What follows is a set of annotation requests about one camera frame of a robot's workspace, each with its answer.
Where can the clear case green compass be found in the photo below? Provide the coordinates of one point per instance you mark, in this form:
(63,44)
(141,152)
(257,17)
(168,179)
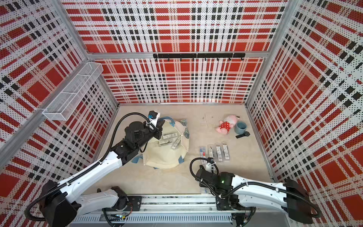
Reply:
(166,142)

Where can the clear compass case red label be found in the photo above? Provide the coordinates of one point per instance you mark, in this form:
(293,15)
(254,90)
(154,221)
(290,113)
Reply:
(202,151)

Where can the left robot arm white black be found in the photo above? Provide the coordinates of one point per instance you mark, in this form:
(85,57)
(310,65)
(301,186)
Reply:
(59,203)

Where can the pink plush toy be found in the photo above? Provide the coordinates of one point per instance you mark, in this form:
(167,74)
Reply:
(227,124)

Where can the clear case barcode label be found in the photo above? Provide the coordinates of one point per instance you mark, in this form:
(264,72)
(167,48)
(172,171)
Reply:
(170,135)

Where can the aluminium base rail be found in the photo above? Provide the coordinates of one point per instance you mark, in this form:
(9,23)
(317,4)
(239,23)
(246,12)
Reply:
(197,209)

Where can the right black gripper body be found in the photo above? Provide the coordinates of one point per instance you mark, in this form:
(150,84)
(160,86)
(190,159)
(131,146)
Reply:
(213,188)

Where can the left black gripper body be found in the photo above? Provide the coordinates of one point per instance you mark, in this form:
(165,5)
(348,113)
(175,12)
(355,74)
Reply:
(149,134)

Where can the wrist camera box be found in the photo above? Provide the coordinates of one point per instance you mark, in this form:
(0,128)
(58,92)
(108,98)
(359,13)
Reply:
(210,168)
(153,117)

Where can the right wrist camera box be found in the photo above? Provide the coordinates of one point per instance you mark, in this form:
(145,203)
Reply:
(210,168)

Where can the white wire mesh basket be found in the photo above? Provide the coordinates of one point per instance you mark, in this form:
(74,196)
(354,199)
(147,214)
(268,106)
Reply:
(63,106)

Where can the cream canvas tote bag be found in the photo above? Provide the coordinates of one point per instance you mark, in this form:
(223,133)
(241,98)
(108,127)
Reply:
(169,151)

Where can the teal ceramic cup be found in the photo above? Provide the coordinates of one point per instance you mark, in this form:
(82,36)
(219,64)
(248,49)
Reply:
(240,128)

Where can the black wall hook rail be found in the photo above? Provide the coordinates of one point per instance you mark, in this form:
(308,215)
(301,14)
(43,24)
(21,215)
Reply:
(199,55)

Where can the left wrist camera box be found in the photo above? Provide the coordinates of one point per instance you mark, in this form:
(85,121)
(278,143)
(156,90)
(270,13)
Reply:
(153,117)

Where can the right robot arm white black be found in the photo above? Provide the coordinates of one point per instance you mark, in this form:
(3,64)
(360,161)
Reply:
(236,193)

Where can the clear compass case gold label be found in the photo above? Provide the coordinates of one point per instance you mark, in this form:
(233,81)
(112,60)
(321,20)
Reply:
(212,151)

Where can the small black tool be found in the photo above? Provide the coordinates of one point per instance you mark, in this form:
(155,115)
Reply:
(245,134)

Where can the clear case blue compass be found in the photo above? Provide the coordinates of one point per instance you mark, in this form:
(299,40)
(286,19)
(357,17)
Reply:
(204,190)

